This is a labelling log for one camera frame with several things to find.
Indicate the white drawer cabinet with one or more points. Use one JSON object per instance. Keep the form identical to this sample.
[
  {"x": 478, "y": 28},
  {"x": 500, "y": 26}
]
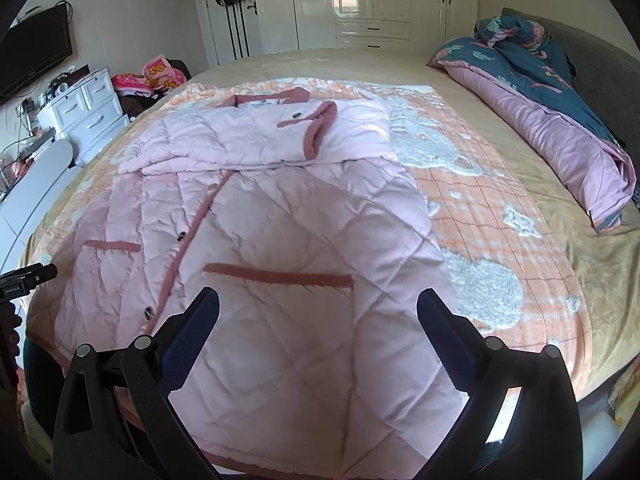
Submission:
[{"x": 92, "y": 115}]

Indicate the blue floral pink quilt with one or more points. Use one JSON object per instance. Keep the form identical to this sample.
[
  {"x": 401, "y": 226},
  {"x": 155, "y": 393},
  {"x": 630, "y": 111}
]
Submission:
[{"x": 525, "y": 95}]

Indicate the black flat television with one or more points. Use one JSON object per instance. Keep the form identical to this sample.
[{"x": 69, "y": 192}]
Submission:
[{"x": 35, "y": 52}]

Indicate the pink cartoon blanket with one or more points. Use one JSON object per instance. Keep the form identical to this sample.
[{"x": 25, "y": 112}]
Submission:
[{"x": 157, "y": 75}]

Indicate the grey padded headboard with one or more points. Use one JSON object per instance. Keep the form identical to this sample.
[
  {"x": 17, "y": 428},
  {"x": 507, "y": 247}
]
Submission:
[{"x": 600, "y": 60}]

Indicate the white wardrobe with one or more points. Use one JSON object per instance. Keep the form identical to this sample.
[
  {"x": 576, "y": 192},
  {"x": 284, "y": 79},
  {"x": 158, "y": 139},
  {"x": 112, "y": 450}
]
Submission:
[{"x": 320, "y": 5}]

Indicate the dark chair with clothes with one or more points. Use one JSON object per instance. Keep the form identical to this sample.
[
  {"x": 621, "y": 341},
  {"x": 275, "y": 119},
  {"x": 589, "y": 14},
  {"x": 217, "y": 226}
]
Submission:
[{"x": 137, "y": 105}]

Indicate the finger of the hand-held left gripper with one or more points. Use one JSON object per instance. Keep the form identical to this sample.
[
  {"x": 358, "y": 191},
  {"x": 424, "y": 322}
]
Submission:
[{"x": 40, "y": 272}]

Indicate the white oval table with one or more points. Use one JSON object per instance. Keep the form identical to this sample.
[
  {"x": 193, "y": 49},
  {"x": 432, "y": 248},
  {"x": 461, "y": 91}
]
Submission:
[{"x": 40, "y": 185}]

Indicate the white door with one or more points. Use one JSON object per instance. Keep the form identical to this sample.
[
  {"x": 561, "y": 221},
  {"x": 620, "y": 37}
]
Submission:
[{"x": 215, "y": 35}]

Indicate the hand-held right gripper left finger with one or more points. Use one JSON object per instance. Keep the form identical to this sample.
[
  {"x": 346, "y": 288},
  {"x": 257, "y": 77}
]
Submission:
[{"x": 192, "y": 340}]

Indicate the orange plaid blanket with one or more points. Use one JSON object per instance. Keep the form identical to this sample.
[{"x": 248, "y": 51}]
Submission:
[{"x": 490, "y": 200}]

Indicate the pink quilted jacket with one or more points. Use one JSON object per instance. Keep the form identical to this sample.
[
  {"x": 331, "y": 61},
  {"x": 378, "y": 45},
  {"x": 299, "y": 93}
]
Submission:
[{"x": 300, "y": 210}]

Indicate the white round stool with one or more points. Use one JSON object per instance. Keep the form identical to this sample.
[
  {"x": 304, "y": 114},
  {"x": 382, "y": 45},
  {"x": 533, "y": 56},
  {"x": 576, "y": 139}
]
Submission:
[{"x": 600, "y": 430}]

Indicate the person's left hand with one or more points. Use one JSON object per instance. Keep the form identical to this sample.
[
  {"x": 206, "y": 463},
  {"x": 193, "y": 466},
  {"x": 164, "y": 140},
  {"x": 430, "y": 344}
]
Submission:
[{"x": 14, "y": 335}]

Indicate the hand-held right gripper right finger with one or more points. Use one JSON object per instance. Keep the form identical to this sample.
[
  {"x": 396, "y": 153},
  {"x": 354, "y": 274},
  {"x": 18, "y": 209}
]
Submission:
[{"x": 445, "y": 340}]

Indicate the bed with beige sheet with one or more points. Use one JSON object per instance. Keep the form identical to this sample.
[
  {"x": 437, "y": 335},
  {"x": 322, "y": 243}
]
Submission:
[{"x": 350, "y": 65}]

